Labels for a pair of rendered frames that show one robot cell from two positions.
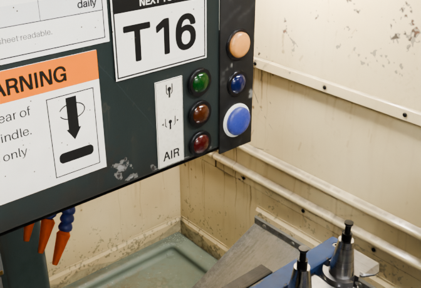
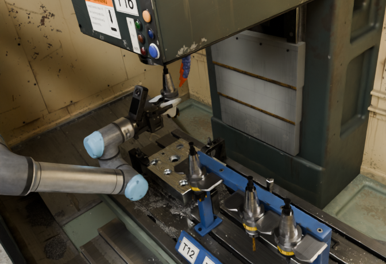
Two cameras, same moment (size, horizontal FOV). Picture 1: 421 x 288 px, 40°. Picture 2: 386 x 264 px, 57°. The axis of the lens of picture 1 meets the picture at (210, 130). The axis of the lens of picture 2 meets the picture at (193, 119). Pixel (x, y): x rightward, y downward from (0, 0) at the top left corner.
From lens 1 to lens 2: 104 cm
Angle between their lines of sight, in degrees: 81
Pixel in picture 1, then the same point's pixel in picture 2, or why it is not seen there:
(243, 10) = (146, 2)
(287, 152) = not seen: outside the picture
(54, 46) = not seen: outside the picture
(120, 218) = not seen: outside the picture
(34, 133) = (104, 16)
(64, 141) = (110, 23)
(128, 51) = (117, 2)
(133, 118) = (124, 27)
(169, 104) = (131, 28)
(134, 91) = (122, 17)
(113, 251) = not seen: outside the picture
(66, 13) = not seen: outside the picture
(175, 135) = (135, 42)
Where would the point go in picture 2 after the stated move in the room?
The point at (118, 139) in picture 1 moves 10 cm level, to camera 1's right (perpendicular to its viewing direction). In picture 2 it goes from (122, 31) to (114, 46)
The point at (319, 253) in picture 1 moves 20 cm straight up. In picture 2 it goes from (304, 219) to (308, 152)
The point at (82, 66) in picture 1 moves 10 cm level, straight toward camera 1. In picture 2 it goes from (109, 1) to (68, 8)
